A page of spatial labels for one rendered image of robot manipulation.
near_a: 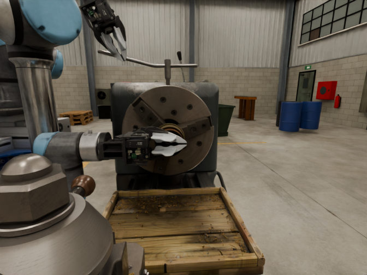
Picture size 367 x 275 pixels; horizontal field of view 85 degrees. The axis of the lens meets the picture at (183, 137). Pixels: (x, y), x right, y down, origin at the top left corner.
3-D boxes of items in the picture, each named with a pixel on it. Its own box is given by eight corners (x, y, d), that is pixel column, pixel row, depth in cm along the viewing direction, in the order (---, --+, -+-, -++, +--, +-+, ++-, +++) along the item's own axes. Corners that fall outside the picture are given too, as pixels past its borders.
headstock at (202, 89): (132, 142, 144) (129, 85, 136) (198, 140, 148) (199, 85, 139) (109, 175, 87) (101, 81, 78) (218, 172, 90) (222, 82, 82)
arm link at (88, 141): (93, 156, 55) (89, 126, 54) (110, 155, 56) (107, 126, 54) (81, 166, 48) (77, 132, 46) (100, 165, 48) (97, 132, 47)
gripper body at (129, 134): (149, 166, 48) (98, 167, 47) (153, 155, 56) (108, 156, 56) (148, 135, 46) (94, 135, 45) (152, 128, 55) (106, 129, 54)
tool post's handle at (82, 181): (77, 191, 19) (75, 171, 19) (99, 190, 19) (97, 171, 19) (52, 219, 15) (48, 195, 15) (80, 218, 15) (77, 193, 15)
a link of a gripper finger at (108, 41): (111, 63, 57) (94, 30, 55) (116, 65, 63) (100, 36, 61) (120, 58, 57) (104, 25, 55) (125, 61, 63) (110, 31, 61)
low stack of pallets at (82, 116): (72, 121, 844) (71, 110, 834) (94, 120, 856) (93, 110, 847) (59, 126, 723) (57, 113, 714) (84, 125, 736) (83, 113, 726)
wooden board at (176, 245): (114, 201, 66) (113, 190, 65) (223, 197, 69) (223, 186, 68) (74, 288, 37) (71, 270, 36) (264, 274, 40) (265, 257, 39)
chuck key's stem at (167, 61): (171, 94, 71) (171, 59, 69) (171, 94, 69) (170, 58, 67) (165, 94, 71) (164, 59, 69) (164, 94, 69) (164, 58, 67)
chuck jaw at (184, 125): (175, 121, 71) (207, 113, 71) (179, 135, 72) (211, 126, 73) (177, 127, 61) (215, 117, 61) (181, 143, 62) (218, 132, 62)
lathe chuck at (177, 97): (129, 167, 80) (124, 85, 73) (207, 165, 82) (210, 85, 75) (124, 177, 71) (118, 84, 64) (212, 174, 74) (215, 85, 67)
